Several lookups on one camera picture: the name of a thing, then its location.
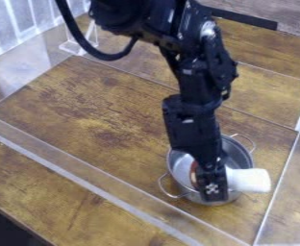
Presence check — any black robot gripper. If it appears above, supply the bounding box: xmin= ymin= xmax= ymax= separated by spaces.
xmin=161 ymin=94 xmax=228 ymax=203

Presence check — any white plush mushroom red cap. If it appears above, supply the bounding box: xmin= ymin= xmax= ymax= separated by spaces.
xmin=188 ymin=160 xmax=271 ymax=193

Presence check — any silver metal pot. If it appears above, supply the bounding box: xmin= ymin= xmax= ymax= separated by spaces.
xmin=157 ymin=135 xmax=255 ymax=206

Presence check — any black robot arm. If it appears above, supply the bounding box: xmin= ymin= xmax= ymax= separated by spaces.
xmin=89 ymin=0 xmax=238 ymax=202

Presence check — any black bar on table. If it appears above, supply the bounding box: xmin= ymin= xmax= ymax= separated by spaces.
xmin=211 ymin=8 xmax=279 ymax=31

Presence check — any clear acrylic triangle bracket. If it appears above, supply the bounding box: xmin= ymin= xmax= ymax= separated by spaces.
xmin=59 ymin=18 xmax=99 ymax=56

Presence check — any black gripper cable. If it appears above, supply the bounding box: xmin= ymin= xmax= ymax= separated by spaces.
xmin=53 ymin=0 xmax=140 ymax=62

